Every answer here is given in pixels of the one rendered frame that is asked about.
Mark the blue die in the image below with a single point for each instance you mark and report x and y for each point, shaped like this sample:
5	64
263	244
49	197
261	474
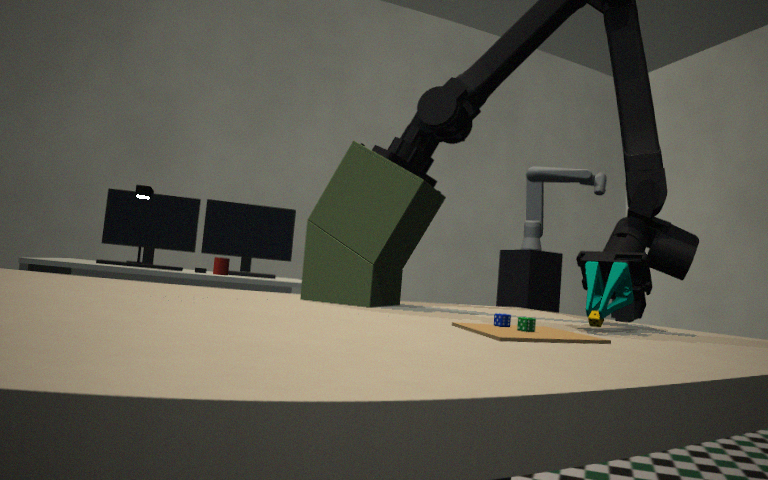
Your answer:
502	320

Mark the yellow die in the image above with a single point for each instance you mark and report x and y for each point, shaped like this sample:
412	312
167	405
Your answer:
595	320

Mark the green die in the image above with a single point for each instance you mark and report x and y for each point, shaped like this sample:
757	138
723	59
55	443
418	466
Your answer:
526	324

